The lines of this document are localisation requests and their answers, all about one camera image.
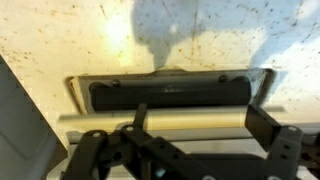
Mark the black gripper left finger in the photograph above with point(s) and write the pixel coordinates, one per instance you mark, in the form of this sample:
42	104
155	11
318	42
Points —
140	115

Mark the grey lint filter object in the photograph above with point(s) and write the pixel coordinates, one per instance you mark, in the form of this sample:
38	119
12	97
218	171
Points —
170	95

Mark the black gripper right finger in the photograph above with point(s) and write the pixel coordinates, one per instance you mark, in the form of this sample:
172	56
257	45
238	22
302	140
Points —
261	126

